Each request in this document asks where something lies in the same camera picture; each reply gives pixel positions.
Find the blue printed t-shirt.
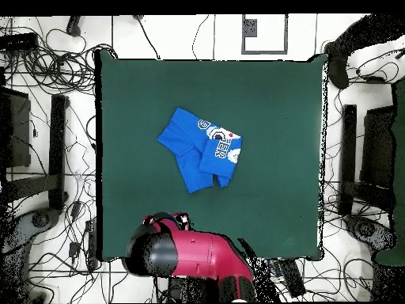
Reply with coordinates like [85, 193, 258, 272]
[157, 106, 244, 195]

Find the black power strip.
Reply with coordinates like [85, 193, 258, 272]
[0, 32, 40, 51]
[273, 258, 307, 298]
[84, 218, 97, 270]

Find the dark green table cloth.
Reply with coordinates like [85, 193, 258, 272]
[94, 48, 330, 262]

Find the gray office chair base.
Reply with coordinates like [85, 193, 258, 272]
[0, 207, 62, 254]
[343, 214, 398, 253]

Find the black box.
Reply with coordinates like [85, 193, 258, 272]
[0, 86, 32, 168]
[359, 105, 396, 188]

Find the dark square floor tag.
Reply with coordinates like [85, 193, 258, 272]
[244, 18, 258, 37]

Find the green cloth on side table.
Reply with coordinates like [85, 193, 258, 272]
[374, 78, 405, 267]

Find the person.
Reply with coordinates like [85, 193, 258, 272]
[323, 13, 405, 90]

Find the black stand frame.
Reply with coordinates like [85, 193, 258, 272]
[6, 93, 69, 211]
[338, 104, 396, 216]

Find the thin black cable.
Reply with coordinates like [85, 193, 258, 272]
[191, 13, 210, 60]
[134, 13, 161, 61]

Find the black cable tangle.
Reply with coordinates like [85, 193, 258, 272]
[0, 17, 118, 96]

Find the black cable with connector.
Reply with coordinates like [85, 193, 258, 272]
[355, 47, 405, 85]

